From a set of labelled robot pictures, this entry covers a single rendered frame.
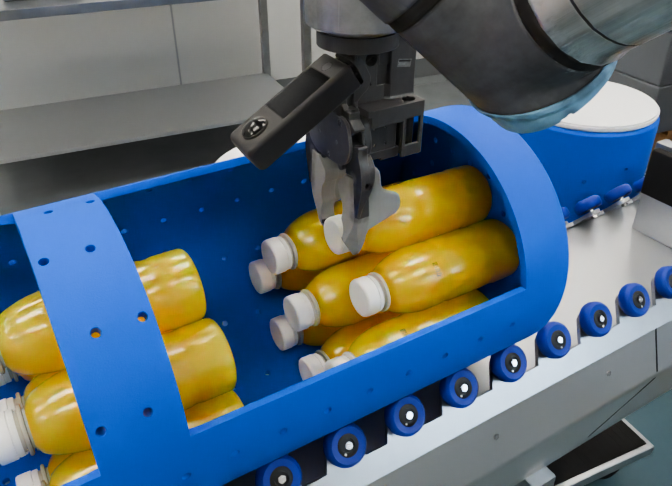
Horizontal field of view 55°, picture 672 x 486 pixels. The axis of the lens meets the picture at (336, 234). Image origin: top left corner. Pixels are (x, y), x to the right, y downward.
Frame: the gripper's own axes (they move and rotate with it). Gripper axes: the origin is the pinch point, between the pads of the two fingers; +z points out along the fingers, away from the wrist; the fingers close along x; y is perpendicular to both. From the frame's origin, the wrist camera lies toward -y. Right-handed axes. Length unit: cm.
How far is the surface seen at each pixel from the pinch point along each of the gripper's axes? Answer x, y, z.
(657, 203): 2, 61, 15
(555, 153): 25, 64, 17
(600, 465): 8, 83, 99
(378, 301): -6.7, 0.7, 4.3
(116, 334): -9.5, -23.7, -4.6
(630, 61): 151, 269, 65
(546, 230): -12.1, 16.4, -1.5
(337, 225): -0.7, -0.3, -1.5
